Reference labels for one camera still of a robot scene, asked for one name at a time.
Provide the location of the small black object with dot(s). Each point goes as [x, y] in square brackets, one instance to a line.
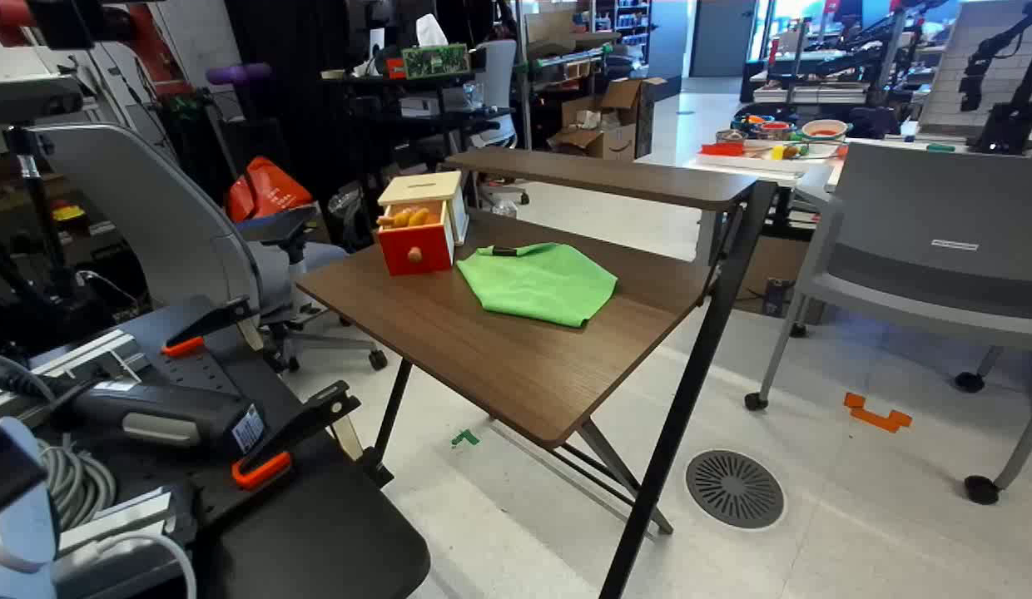
[504, 252]

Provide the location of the brown desk with black frame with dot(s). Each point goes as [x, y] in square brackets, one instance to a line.
[518, 354]

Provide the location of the cardboard box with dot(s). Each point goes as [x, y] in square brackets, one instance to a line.
[605, 121]

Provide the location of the orange toy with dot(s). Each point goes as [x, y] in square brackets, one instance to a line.
[722, 147]

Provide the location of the grey chair with metal legs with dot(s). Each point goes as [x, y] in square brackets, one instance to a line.
[935, 235]

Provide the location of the red-fronted wooden drawer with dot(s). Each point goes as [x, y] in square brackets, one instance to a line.
[413, 253]

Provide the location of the green cloth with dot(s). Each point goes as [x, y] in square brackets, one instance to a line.
[538, 287]

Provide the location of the grey office chair with castors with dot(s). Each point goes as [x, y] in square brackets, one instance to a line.
[151, 211]

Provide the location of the black shelf unit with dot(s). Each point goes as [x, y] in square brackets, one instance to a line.
[416, 111]

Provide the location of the black and grey camera device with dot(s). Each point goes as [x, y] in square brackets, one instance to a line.
[169, 417]

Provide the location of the orange sponge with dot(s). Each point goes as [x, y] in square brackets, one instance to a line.
[406, 218]

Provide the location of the orange bag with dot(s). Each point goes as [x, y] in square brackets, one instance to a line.
[267, 189]

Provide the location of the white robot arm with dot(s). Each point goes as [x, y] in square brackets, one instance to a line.
[18, 533]

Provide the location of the cream wooden drawer box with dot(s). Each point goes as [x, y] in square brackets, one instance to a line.
[425, 189]

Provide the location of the green box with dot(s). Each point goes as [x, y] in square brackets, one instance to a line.
[434, 62]

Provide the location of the round floor drain grate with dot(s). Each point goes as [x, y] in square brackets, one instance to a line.
[732, 491]

